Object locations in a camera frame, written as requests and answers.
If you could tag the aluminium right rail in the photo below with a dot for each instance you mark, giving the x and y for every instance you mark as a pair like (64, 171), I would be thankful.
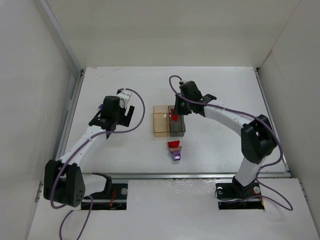
(284, 161)

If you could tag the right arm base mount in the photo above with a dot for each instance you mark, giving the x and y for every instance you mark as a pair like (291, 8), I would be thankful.
(233, 196)

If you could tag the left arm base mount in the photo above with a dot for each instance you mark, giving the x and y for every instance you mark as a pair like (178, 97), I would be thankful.
(105, 194)

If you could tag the grey transparent container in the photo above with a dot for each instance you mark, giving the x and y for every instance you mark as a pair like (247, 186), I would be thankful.
(176, 129)

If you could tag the aluminium front rail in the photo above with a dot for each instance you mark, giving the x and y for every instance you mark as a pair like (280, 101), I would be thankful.
(178, 176)

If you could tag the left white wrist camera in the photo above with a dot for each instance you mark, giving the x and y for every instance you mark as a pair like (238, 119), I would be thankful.
(124, 95)

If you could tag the aluminium left rail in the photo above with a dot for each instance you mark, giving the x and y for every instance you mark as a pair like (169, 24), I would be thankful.
(68, 113)

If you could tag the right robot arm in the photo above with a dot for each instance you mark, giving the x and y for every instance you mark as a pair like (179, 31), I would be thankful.
(256, 139)

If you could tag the amber transparent container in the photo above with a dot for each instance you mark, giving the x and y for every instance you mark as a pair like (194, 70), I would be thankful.
(161, 127)

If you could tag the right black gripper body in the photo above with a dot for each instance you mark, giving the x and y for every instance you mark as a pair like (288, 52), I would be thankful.
(182, 107)

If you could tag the red curved lego brick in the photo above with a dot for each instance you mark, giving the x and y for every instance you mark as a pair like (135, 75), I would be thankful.
(174, 117)

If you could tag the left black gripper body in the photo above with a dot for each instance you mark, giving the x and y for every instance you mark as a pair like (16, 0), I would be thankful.
(107, 121)

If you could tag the red flower lego piece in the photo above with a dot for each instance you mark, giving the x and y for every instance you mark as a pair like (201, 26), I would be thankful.
(173, 144)

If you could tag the purple lego piece with butterfly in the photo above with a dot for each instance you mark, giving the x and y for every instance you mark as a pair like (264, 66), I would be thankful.
(176, 153)

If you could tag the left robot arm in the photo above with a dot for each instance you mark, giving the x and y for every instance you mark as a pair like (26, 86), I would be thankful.
(64, 182)

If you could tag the aluminium rail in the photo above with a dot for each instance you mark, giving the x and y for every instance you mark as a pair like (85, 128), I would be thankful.
(68, 113)
(284, 161)
(178, 176)

